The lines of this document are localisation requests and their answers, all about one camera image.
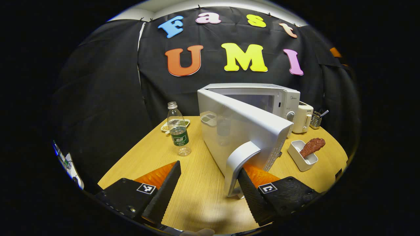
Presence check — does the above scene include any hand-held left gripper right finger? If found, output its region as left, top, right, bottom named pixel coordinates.
left=237, top=163, right=324, bottom=227

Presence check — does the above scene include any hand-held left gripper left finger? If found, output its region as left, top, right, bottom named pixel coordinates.
left=95, top=160, right=182, bottom=226

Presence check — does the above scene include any white microwave oven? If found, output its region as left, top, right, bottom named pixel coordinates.
left=197, top=83, right=301, bottom=199

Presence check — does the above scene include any brown fried chicken leg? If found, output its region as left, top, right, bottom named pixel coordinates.
left=299, top=138, right=326, bottom=159

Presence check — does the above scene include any clear plastic water bottle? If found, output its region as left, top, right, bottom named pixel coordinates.
left=167, top=101, right=192, bottom=157

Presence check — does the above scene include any white rectangular dish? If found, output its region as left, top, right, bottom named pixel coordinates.
left=288, top=140, right=319, bottom=172

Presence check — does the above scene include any white divided snack dish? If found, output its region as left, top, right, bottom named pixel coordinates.
left=160, top=119, right=191, bottom=134

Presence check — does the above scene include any white toaster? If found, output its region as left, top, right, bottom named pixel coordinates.
left=291, top=101, right=314, bottom=134

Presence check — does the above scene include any metal wire utensil holder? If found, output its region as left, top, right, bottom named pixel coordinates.
left=309, top=110, right=324, bottom=129

